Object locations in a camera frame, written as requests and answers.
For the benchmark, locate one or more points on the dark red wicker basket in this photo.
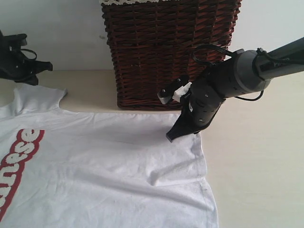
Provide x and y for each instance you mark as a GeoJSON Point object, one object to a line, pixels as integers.
{"type": "Point", "coordinates": [151, 44]}

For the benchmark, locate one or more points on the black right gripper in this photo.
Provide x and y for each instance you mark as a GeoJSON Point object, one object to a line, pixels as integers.
{"type": "Point", "coordinates": [197, 114]}

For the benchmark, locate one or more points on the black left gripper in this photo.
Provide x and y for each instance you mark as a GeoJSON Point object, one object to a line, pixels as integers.
{"type": "Point", "coordinates": [17, 64]}

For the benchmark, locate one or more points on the white t-shirt red print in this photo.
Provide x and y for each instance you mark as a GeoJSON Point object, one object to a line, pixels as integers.
{"type": "Point", "coordinates": [63, 169]}

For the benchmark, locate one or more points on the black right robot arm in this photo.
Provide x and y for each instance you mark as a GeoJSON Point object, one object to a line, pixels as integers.
{"type": "Point", "coordinates": [245, 72]}

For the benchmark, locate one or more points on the white tape camera mount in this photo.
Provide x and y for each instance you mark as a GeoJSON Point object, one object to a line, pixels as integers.
{"type": "Point", "coordinates": [180, 94]}

